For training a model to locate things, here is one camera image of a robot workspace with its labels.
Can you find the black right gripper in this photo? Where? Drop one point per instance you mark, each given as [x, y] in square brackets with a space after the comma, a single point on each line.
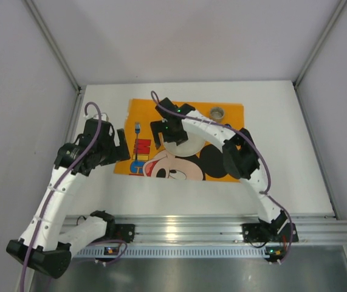
[163, 134]

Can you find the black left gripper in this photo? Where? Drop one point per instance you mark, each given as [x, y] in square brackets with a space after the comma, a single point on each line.
[117, 149]

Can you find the white plate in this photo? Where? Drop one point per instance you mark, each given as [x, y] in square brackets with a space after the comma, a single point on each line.
[193, 145]

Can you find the blue metallic fork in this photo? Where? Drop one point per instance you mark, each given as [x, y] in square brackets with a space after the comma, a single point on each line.
[137, 132]

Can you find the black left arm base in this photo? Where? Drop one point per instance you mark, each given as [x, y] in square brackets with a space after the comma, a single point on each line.
[112, 230]

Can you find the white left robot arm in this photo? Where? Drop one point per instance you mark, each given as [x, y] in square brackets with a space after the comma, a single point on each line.
[42, 246]

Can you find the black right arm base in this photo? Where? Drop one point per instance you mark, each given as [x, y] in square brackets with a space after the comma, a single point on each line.
[267, 232]

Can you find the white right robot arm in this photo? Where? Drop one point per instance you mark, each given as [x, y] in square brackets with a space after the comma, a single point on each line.
[240, 157]

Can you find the orange Mickey Mouse placemat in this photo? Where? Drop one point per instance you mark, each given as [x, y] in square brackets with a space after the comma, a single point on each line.
[195, 159]

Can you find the slotted cable duct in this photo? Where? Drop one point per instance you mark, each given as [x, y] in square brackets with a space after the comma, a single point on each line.
[181, 252]

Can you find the left aluminium frame post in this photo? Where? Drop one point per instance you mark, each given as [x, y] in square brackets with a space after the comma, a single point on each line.
[51, 42]

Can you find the aluminium frame post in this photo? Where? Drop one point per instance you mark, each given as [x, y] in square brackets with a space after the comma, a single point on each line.
[330, 24]
[51, 42]

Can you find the aluminium mounting rail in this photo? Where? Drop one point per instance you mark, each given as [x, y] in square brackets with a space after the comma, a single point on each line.
[226, 229]

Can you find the right aluminium frame post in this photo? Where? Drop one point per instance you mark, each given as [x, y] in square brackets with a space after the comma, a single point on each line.
[330, 24]

